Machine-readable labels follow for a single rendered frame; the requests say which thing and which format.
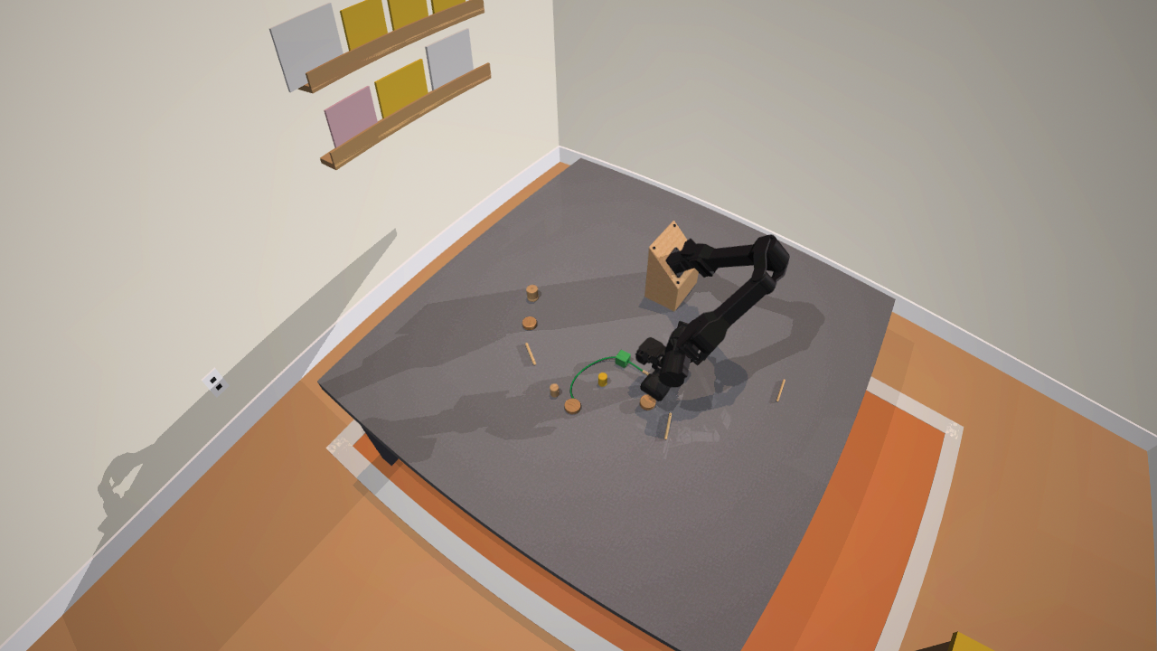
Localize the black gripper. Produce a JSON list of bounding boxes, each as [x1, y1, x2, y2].
[[640, 343, 699, 401]]

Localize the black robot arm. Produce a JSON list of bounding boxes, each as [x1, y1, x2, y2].
[[635, 234, 790, 387]]

